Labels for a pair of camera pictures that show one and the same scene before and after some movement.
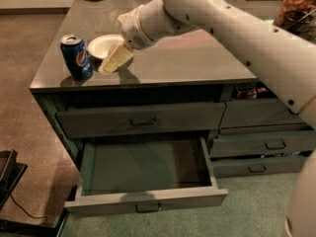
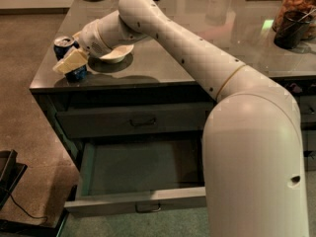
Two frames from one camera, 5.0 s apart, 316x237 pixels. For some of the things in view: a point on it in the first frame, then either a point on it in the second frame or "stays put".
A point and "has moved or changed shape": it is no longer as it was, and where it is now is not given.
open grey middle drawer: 142,175 stays put
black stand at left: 11,172 stays put
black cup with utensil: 296,21 stays put
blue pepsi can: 76,56 has moved or changed shape
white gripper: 132,30 -> 89,39
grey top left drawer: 136,119 stays put
